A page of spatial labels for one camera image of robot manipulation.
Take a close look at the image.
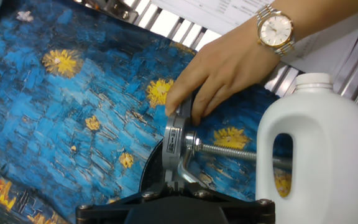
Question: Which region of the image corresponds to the gold silver wristwatch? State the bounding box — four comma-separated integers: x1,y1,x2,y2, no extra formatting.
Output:
255,4,296,58

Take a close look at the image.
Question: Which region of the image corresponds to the bare person hand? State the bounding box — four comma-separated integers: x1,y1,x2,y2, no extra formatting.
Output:
164,16,282,127

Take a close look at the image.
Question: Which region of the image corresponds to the blue starry night cloth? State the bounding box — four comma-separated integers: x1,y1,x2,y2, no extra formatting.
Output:
0,0,293,224

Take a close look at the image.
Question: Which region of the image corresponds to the white plastic jug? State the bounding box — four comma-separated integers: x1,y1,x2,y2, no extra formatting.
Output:
255,72,358,224

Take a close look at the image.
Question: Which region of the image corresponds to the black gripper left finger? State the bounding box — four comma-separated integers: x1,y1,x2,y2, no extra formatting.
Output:
75,182,178,224

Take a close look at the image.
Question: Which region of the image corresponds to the aluminium frame beam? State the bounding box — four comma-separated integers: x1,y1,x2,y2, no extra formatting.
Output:
73,0,140,25

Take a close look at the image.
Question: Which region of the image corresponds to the printed table paper sheet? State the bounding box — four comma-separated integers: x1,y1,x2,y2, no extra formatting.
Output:
150,0,358,75

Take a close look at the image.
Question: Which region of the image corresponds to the silver lever base bracket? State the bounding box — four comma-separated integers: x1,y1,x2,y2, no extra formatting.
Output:
162,95,199,185

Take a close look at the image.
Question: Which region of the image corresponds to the bare person forearm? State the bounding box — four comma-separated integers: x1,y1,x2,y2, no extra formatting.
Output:
270,0,358,43

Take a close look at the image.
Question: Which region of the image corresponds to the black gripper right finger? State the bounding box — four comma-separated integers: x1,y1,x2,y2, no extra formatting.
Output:
180,182,276,224

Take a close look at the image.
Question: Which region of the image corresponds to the black C-clamp with screw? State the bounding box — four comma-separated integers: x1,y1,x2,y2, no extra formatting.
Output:
139,136,293,194

